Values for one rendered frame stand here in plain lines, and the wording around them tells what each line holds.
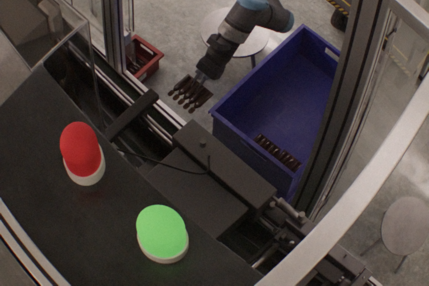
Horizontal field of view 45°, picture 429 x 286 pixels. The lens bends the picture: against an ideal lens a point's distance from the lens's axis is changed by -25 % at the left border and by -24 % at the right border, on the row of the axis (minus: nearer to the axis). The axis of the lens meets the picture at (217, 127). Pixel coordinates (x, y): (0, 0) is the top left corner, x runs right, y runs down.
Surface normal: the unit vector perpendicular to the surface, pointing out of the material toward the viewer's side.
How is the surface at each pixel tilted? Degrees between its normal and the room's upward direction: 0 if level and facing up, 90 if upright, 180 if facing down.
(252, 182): 0
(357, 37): 90
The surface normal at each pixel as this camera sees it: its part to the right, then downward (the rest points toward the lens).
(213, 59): -0.54, 0.30
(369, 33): -0.69, 0.62
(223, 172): 0.04, -0.48
